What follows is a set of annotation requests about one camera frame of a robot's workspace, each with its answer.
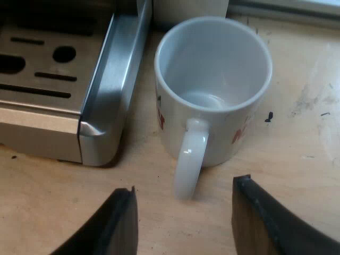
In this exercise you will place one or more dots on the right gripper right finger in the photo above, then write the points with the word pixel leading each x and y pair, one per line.
pixel 268 220

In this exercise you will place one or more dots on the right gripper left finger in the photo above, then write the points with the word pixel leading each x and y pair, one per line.
pixel 111 228

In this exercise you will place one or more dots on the white mug with red print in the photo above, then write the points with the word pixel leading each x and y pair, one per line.
pixel 212 87

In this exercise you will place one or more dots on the steel espresso machine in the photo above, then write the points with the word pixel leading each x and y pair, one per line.
pixel 66 85

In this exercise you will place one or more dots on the aluminium rail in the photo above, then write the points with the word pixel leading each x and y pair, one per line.
pixel 287 8

